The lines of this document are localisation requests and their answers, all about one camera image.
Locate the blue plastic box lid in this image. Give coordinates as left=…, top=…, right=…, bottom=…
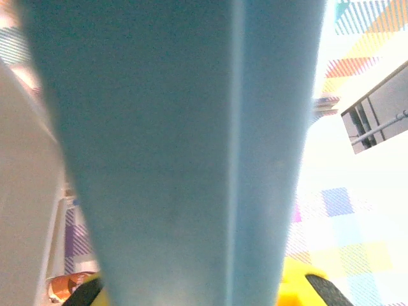
left=18, top=0, right=329, bottom=306

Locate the clear plastic storage box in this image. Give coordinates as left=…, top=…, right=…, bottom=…
left=0, top=60, right=99, bottom=306

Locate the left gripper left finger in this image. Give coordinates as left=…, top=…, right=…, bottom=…
left=62, top=273, right=111, bottom=306

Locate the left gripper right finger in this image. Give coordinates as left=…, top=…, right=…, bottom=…
left=277, top=256, right=354, bottom=306

